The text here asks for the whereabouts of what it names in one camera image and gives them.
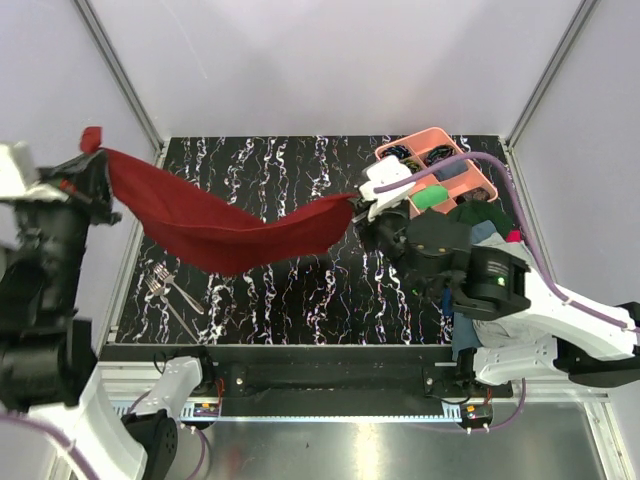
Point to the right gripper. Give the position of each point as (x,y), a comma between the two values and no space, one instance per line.
(379,205)

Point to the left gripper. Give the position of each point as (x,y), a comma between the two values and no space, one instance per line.
(85,182)

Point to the silver fork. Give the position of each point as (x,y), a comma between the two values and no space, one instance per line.
(159,290)
(165,276)

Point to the red cloth napkin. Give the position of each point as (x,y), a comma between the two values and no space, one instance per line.
(204,231)

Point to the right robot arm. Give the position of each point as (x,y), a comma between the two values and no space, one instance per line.
(594,345)

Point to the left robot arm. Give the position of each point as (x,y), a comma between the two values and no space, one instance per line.
(50,380)

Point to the green rolled cloth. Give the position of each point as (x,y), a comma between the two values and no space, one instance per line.
(429,197)

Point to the pink compartment tray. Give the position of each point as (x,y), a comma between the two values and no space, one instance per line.
(446,188)

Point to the blue rolled cloth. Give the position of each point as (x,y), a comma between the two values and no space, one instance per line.
(451,170)

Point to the dark green cloth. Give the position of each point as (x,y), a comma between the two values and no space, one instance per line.
(474,212)

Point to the magenta cloth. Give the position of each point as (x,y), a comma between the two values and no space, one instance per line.
(514,237)

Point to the grey cloth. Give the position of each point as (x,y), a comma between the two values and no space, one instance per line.
(502,333)

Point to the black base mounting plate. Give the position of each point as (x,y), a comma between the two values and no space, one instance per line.
(311,383)

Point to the left aluminium frame post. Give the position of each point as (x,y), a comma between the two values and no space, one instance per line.
(94,26)

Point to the aluminium frame post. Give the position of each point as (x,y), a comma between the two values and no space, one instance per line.
(94,26)
(562,51)

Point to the right aluminium frame post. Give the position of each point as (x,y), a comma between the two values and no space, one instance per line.
(562,51)

